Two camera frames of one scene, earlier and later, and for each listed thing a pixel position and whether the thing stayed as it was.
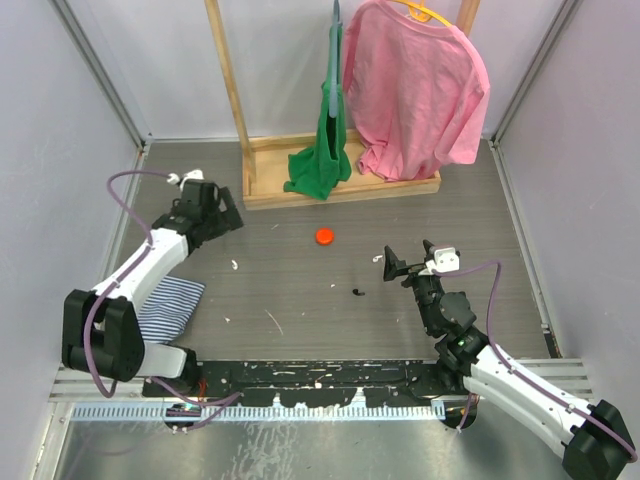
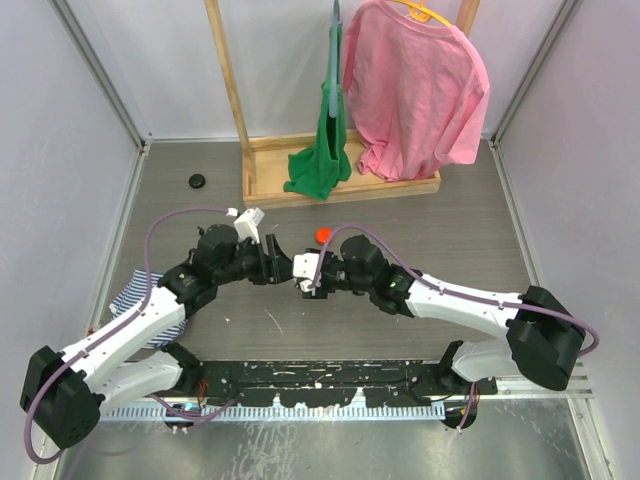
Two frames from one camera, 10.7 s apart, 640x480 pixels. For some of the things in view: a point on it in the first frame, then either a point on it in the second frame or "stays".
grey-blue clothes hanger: x=334 y=91 stays
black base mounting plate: x=308 y=383 stays
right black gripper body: x=424 y=285 -> x=336 y=276
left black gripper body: x=220 y=223 -> x=250 y=262
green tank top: x=314 y=171 stays
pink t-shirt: x=417 y=89 stays
